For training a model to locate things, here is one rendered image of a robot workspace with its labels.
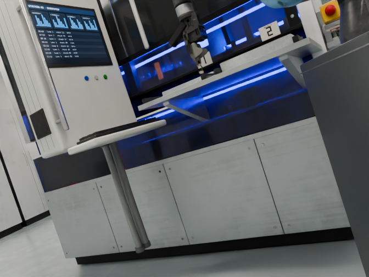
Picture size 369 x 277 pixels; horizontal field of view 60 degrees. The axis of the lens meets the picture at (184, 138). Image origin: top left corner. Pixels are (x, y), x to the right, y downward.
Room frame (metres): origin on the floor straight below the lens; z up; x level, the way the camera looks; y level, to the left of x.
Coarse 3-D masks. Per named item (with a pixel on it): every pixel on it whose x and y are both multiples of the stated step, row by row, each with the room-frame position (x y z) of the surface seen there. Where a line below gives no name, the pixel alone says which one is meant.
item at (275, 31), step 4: (268, 24) 1.44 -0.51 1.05; (272, 24) 1.43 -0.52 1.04; (276, 24) 1.42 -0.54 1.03; (260, 28) 1.45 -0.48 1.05; (264, 28) 1.45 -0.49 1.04; (272, 28) 1.43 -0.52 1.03; (276, 28) 1.42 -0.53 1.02; (260, 32) 1.46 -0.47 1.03; (264, 32) 1.45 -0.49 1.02; (272, 32) 1.43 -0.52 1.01; (276, 32) 1.42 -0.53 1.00; (280, 32) 1.42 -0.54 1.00; (264, 36) 1.45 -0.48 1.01; (268, 36) 1.44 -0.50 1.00; (272, 36) 1.43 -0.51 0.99; (264, 40) 1.45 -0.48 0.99
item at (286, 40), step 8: (280, 40) 1.07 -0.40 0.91; (288, 40) 1.05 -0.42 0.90; (256, 48) 1.11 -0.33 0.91; (264, 48) 1.09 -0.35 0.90; (272, 48) 1.08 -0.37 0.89; (240, 56) 1.14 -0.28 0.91; (248, 56) 1.12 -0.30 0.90; (256, 56) 1.11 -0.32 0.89; (224, 64) 1.17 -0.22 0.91; (232, 64) 1.16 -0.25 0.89; (240, 64) 1.14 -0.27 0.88
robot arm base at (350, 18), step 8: (344, 0) 0.64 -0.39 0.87; (352, 0) 0.63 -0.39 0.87; (360, 0) 0.61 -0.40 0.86; (368, 0) 0.61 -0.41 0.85; (344, 8) 0.65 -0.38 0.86; (352, 8) 0.63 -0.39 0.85; (360, 8) 0.61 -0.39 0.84; (368, 8) 0.61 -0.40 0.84; (344, 16) 0.65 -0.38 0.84; (352, 16) 0.63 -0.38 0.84; (360, 16) 0.61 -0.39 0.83; (368, 16) 0.61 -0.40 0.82; (344, 24) 0.65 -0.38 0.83; (352, 24) 0.63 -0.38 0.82; (360, 24) 0.61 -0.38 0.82; (368, 24) 0.60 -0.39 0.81; (344, 32) 0.65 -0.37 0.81; (352, 32) 0.63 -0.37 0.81; (360, 32) 0.61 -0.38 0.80; (344, 40) 0.65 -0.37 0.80
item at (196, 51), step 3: (192, 45) 1.38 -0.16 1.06; (195, 45) 1.38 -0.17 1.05; (192, 48) 1.39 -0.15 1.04; (195, 48) 1.38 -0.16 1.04; (198, 48) 1.37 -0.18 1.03; (201, 48) 1.36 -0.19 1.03; (192, 51) 1.38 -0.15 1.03; (195, 51) 1.38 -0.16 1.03; (198, 51) 1.37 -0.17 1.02; (201, 51) 1.37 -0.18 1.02; (192, 54) 1.38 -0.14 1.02; (195, 54) 1.38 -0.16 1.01; (198, 54) 1.37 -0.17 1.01; (192, 57) 1.38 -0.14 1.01; (195, 57) 1.38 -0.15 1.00; (195, 60) 1.38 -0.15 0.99; (195, 63) 1.39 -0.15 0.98
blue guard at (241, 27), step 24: (216, 24) 1.55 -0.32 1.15; (240, 24) 1.50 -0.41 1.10; (264, 24) 1.44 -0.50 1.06; (288, 24) 1.40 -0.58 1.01; (168, 48) 1.69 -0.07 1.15; (216, 48) 1.57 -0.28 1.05; (240, 48) 1.51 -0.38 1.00; (144, 72) 1.78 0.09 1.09; (168, 72) 1.71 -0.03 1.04; (24, 120) 2.33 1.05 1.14
